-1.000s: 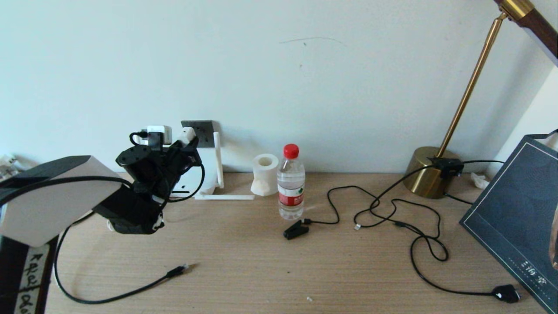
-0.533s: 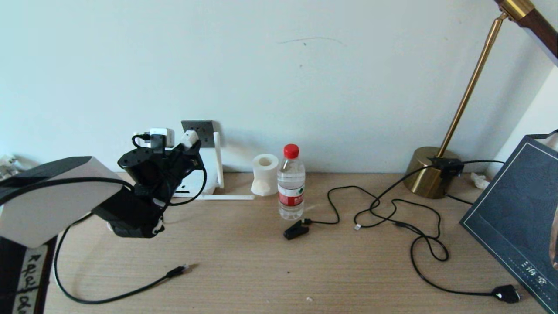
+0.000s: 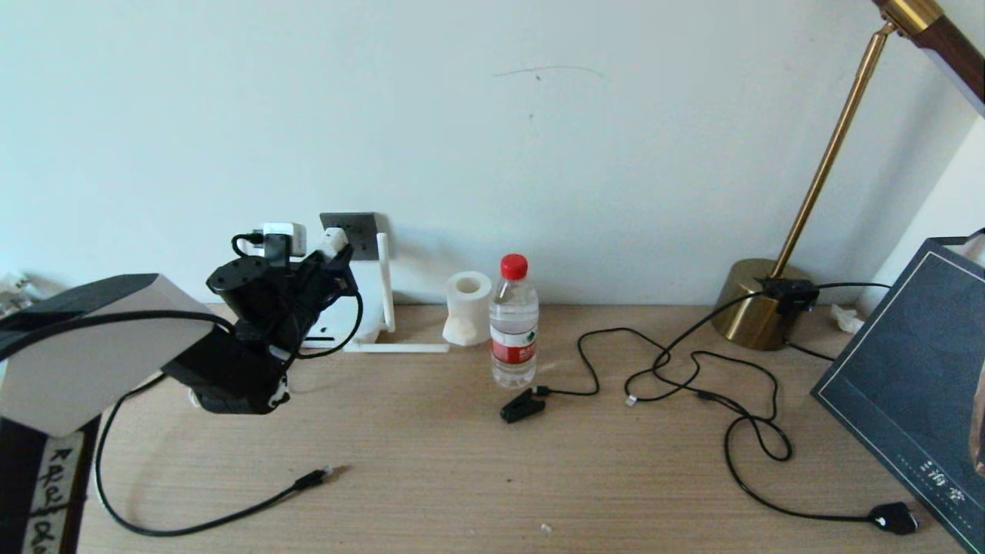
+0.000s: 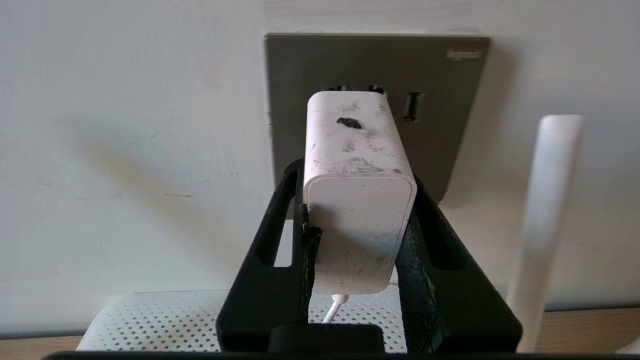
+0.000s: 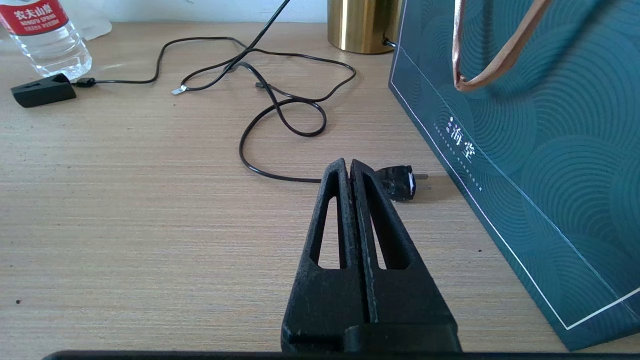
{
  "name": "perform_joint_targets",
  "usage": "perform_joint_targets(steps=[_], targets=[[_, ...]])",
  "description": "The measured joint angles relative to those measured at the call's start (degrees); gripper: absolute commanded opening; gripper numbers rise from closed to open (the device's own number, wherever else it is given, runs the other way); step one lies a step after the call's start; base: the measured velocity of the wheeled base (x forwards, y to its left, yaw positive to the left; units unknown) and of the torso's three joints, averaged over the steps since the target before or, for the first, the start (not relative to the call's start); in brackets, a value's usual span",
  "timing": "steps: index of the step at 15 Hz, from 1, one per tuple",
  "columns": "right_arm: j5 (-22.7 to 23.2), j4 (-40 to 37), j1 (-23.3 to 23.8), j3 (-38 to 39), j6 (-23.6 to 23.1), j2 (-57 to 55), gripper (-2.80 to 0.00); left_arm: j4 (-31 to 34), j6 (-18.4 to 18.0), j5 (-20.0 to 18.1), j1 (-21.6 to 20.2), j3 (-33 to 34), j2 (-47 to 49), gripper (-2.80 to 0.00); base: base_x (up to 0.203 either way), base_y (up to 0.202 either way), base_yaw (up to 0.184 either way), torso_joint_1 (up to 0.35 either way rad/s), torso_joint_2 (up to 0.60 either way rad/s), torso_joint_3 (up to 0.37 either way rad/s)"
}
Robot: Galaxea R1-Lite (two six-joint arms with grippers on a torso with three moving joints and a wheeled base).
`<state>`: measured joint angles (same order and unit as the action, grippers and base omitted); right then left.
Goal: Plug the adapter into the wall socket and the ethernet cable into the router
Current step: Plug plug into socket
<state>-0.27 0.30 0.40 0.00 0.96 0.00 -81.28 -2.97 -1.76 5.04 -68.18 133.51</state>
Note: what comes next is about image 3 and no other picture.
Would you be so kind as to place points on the grey wall socket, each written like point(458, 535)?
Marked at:
point(362, 231)

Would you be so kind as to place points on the dark blue paper bag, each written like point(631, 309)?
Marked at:
point(908, 377)

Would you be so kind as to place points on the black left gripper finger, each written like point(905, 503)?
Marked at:
point(348, 273)
point(314, 258)

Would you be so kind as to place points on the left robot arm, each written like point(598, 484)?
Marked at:
point(92, 362)

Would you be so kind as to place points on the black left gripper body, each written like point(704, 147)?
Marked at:
point(308, 296)

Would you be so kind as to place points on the red-capped water bottle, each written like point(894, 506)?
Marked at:
point(514, 338)

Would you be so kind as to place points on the black clip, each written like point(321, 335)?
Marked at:
point(519, 408)

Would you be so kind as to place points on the brass desk lamp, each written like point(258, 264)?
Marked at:
point(750, 308)

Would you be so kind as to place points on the crumpled white tissue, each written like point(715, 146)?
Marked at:
point(846, 319)

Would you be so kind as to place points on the black box on lamp base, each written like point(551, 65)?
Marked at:
point(789, 296)

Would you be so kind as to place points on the white router with antennas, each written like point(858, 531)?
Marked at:
point(387, 292)

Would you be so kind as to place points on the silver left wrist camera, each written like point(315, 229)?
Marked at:
point(281, 238)

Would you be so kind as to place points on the white toilet paper roll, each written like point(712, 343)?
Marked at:
point(468, 315)

